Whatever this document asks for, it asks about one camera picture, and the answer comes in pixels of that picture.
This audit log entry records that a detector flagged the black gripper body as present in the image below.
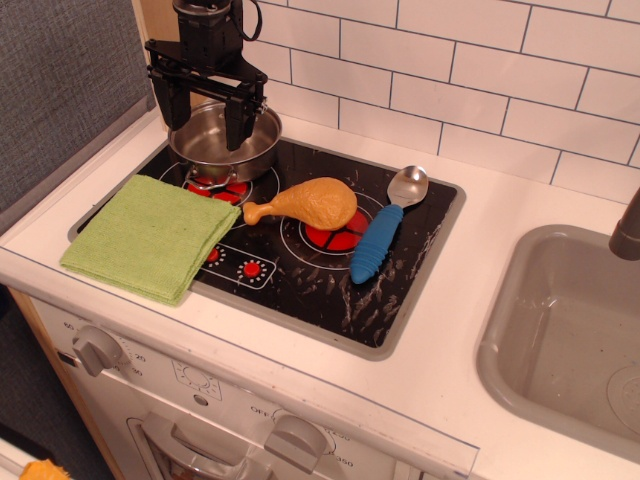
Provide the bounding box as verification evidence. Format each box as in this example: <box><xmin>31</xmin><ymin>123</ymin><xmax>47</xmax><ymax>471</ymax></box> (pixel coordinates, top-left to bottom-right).
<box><xmin>145</xmin><ymin>8</ymin><xmax>268</xmax><ymax>100</ymax></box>

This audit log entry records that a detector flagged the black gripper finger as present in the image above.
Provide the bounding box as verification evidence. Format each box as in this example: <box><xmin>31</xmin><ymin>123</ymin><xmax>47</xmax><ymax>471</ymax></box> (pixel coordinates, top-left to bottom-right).
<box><xmin>224</xmin><ymin>95</ymin><xmax>264</xmax><ymax>151</ymax></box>
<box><xmin>149</xmin><ymin>67</ymin><xmax>191</xmax><ymax>130</ymax></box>

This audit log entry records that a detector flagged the blue handled metal spoon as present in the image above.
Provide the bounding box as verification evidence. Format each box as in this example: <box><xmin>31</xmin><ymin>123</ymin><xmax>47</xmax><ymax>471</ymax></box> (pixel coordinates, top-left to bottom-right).
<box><xmin>349</xmin><ymin>166</ymin><xmax>429</xmax><ymax>284</ymax></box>

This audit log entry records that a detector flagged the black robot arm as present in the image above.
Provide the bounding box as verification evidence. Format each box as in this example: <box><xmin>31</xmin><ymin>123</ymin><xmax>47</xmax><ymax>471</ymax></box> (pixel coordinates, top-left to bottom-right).
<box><xmin>145</xmin><ymin>1</ymin><xmax>268</xmax><ymax>151</ymax></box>

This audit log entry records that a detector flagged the green folded rag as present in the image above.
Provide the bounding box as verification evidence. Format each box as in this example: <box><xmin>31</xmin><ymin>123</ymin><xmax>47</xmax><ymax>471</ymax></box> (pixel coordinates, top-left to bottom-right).
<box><xmin>60</xmin><ymin>175</ymin><xmax>241</xmax><ymax>306</ymax></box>

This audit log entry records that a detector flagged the stainless steel pot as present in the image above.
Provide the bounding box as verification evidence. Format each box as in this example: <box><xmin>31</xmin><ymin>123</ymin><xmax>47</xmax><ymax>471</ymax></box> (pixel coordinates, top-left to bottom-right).
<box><xmin>168</xmin><ymin>100</ymin><xmax>282</xmax><ymax>189</ymax></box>

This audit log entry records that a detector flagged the grey fabric panel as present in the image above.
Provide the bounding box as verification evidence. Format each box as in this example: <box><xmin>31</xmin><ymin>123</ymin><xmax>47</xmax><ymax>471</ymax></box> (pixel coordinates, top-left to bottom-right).
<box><xmin>1</xmin><ymin>1</ymin><xmax>155</xmax><ymax>231</ymax></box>

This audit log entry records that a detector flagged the orange plastic chicken drumstick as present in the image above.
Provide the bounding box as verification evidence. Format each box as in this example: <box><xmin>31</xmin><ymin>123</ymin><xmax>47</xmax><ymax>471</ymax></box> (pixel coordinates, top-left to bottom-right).
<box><xmin>243</xmin><ymin>177</ymin><xmax>358</xmax><ymax>231</ymax></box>

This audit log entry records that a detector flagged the black toy stovetop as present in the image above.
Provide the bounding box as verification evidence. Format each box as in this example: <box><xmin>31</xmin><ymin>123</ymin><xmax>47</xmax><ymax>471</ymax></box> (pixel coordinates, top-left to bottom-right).
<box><xmin>67</xmin><ymin>137</ymin><xmax>467</xmax><ymax>362</ymax></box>

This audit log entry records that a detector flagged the grey left oven knob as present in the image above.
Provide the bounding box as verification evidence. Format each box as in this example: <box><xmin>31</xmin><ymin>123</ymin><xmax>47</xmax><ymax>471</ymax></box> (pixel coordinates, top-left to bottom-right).
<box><xmin>72</xmin><ymin>326</ymin><xmax>123</xmax><ymax>377</ymax></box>

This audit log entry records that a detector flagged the grey oven knob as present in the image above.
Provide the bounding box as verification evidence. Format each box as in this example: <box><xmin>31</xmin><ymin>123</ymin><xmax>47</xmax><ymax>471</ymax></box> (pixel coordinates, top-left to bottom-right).
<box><xmin>264</xmin><ymin>415</ymin><xmax>328</xmax><ymax>474</ymax></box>
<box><xmin>72</xmin><ymin>326</ymin><xmax>123</xmax><ymax>377</ymax></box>

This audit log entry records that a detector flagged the grey right oven knob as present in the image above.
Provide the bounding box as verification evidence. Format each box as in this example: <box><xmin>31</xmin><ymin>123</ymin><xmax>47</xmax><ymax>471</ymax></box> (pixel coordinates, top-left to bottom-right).
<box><xmin>264</xmin><ymin>415</ymin><xmax>328</xmax><ymax>474</ymax></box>

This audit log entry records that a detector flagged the grey toy sink basin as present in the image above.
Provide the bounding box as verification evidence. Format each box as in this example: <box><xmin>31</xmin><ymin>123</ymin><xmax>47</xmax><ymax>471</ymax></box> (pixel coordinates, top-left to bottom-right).
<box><xmin>477</xmin><ymin>225</ymin><xmax>639</xmax><ymax>462</ymax></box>

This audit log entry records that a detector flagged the orange fuzzy object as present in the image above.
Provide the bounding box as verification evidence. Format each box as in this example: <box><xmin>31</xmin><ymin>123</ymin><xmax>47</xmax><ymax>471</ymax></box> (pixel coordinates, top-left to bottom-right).
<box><xmin>19</xmin><ymin>459</ymin><xmax>71</xmax><ymax>480</ymax></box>

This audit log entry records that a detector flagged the grey faucet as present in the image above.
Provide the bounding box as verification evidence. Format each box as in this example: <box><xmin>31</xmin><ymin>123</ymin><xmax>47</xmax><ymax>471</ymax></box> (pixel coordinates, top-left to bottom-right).
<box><xmin>609</xmin><ymin>189</ymin><xmax>640</xmax><ymax>261</ymax></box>

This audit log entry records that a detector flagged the wooden side post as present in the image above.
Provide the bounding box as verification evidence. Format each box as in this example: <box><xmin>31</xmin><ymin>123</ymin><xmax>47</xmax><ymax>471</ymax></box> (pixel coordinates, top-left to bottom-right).
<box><xmin>130</xmin><ymin>0</ymin><xmax>182</xmax><ymax>134</ymax></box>

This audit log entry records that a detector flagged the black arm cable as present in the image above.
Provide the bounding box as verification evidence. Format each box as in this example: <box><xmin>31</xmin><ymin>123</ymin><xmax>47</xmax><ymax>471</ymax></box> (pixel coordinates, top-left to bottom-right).
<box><xmin>230</xmin><ymin>0</ymin><xmax>263</xmax><ymax>43</ymax></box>

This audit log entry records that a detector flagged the grey oven door handle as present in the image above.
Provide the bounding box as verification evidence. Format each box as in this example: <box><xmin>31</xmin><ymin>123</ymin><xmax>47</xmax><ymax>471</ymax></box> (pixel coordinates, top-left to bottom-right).
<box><xmin>140</xmin><ymin>413</ymin><xmax>272</xmax><ymax>479</ymax></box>

